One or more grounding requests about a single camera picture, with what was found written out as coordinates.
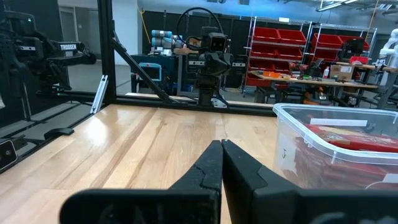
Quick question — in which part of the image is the red bin shelving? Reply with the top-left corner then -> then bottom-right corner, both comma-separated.
245,16 -> 379,90

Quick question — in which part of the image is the yellow wall cable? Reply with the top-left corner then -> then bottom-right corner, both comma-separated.
136,0 -> 152,44

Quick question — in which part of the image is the blue-edged teach pendant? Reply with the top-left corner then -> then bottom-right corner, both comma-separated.
138,61 -> 163,82

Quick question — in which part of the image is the orange shop vacuum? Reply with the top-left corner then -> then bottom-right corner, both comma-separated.
303,93 -> 327,106

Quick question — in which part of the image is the white paper bin label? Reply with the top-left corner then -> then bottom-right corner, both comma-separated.
277,132 -> 298,175

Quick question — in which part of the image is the white aluminium bar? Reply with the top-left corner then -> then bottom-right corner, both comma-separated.
90,74 -> 109,115

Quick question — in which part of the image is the white humanoid robot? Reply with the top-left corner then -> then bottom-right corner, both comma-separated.
377,27 -> 398,86

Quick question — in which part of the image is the red Orville popcorn bag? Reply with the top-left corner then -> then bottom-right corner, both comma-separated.
304,123 -> 398,154
294,138 -> 398,189

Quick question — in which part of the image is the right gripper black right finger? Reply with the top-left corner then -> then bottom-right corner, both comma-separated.
222,139 -> 299,224

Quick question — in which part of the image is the black left wrist camera cable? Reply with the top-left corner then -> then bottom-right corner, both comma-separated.
176,6 -> 225,50

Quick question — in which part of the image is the wooden workbench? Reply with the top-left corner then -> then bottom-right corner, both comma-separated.
248,70 -> 398,105

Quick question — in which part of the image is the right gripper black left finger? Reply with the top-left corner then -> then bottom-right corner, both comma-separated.
169,140 -> 223,191

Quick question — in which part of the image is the clear plastic bin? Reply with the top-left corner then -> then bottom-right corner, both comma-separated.
272,103 -> 398,191

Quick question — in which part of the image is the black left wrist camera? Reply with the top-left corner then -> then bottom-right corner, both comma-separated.
201,26 -> 229,53

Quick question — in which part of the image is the brown cardboard box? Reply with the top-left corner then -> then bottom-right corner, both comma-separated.
329,64 -> 355,81

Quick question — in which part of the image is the black table-level camera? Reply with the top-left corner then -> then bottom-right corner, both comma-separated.
0,139 -> 19,171

